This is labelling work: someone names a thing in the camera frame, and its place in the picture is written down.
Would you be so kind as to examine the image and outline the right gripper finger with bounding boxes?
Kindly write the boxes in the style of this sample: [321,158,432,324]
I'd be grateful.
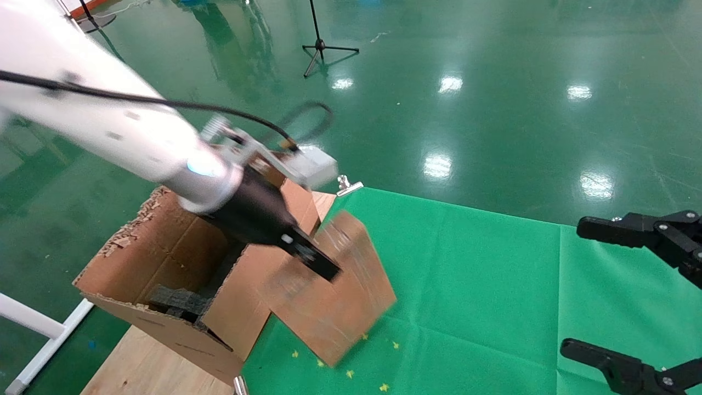
[559,338,702,395]
[576,210,702,289]

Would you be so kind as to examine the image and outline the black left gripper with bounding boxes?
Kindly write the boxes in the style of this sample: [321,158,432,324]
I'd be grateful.
[203,165,342,283]

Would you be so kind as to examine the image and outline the small cardboard box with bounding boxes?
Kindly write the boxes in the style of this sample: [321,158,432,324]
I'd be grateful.
[262,210,398,368]

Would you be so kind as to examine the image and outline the large open cardboard carton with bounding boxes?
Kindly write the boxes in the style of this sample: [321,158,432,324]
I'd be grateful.
[73,165,336,385]

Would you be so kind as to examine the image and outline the black foam padding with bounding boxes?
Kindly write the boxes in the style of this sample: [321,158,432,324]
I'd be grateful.
[147,284,213,324]

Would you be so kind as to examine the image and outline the green table cloth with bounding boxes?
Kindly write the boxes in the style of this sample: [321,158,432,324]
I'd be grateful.
[241,187,702,395]

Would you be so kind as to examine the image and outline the black tripod stand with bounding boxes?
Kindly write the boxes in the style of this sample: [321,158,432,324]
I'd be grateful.
[302,0,360,78]

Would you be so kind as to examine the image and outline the black stand with round base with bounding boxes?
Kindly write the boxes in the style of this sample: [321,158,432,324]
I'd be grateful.
[77,0,117,29]

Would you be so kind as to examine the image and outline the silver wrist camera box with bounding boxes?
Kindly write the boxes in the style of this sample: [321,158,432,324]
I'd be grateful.
[200,115,339,190]

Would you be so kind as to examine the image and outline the white metal post frame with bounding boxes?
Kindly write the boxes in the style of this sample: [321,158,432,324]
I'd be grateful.
[0,294,95,395]

